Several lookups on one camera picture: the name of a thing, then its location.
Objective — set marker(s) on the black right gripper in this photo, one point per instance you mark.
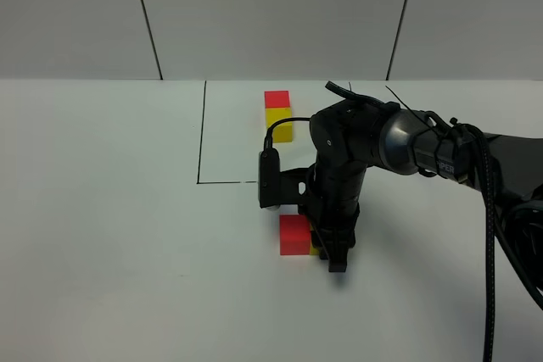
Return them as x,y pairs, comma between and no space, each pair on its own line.
329,196

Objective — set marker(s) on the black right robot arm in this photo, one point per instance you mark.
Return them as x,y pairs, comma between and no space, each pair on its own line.
361,132

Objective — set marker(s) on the yellow template block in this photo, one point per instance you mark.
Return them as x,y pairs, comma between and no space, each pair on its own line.
284,132

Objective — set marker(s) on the red template block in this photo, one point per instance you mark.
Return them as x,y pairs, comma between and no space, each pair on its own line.
277,99

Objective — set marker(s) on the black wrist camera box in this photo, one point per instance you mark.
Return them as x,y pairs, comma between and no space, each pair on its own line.
269,183

